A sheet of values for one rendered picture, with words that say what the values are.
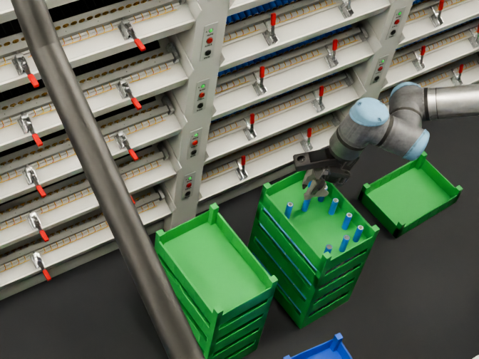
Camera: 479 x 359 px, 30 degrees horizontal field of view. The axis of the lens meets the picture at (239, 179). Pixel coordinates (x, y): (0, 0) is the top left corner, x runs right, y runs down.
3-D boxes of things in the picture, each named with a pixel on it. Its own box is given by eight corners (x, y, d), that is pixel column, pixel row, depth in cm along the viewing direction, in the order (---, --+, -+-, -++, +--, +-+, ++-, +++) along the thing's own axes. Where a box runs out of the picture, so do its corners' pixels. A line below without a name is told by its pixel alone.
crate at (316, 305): (354, 287, 280) (361, 273, 274) (304, 316, 271) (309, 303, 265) (296, 219, 294) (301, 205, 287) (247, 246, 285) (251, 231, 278)
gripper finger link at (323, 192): (321, 209, 253) (336, 186, 248) (303, 206, 251) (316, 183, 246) (319, 201, 256) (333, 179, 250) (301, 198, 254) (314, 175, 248)
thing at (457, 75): (482, 80, 345) (503, 65, 333) (361, 132, 319) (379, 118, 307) (457, 35, 348) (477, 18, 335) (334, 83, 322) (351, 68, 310)
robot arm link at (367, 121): (391, 127, 226) (356, 112, 224) (367, 157, 235) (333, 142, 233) (393, 103, 232) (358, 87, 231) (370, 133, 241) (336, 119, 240)
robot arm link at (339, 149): (338, 147, 233) (333, 120, 239) (330, 159, 236) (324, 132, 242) (368, 154, 236) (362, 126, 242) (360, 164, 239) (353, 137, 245)
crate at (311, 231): (373, 244, 262) (380, 229, 255) (321, 274, 253) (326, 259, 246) (311, 174, 275) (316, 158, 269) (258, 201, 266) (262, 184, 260)
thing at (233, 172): (340, 142, 315) (358, 127, 303) (194, 205, 290) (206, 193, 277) (313, 92, 318) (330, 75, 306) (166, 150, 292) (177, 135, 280)
